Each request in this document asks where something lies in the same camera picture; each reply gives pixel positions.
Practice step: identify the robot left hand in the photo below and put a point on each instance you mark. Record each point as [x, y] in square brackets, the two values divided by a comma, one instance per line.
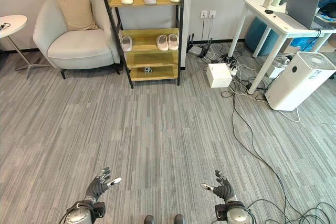
[95, 187]

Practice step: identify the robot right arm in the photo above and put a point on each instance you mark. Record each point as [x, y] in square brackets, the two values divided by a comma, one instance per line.
[236, 213]

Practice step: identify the white air purifier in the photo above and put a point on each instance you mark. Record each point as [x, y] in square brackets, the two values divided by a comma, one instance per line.
[296, 82]

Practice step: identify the small black gadget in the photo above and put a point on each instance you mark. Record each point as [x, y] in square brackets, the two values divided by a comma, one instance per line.
[268, 11]

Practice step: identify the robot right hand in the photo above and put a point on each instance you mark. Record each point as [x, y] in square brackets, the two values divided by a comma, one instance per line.
[224, 189]

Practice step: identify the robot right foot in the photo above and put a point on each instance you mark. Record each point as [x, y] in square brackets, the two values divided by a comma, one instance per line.
[179, 219]

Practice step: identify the small cream container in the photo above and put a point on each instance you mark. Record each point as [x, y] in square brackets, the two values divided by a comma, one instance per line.
[268, 1]

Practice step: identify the blue plastic bag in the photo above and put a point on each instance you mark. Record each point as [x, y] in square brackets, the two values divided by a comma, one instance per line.
[307, 43]

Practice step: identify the white router black antennas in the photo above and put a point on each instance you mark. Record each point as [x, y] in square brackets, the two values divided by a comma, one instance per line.
[195, 49]

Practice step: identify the grey laptop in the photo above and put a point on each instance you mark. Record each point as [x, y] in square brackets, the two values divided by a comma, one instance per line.
[302, 5]

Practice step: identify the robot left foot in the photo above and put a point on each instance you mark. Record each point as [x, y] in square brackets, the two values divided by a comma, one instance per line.
[149, 220]

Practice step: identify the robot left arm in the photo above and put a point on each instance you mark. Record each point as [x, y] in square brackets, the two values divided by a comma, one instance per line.
[78, 214]

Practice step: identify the white wall socket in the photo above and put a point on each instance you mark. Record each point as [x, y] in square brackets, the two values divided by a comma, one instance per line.
[204, 14]
[212, 14]

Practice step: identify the light grey armchair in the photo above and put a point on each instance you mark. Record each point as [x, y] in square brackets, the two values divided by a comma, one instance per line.
[78, 47]

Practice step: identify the blue round pouf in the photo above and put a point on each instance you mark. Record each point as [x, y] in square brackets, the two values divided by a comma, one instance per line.
[258, 36]

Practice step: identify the beige cushion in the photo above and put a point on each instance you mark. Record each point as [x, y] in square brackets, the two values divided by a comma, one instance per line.
[78, 12]

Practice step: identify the black frame wooden shoe rack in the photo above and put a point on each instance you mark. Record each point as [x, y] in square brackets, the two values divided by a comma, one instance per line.
[152, 56]

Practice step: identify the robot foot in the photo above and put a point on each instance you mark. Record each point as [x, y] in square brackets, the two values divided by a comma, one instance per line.
[179, 219]
[149, 220]

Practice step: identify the white desk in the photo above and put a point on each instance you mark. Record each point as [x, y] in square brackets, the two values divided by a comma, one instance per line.
[265, 19]

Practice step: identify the white power strip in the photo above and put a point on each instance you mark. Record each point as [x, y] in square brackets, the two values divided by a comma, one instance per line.
[233, 69]

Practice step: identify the dark blue bag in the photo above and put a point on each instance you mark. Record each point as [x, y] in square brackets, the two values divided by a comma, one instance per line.
[328, 6]

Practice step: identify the white cardboard box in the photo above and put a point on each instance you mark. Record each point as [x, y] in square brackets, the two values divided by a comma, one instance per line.
[219, 75]

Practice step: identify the white device with round part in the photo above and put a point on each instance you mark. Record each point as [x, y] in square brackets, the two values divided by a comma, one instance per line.
[279, 65]

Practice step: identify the round white side table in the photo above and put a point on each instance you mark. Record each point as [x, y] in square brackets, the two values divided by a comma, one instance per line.
[13, 24]

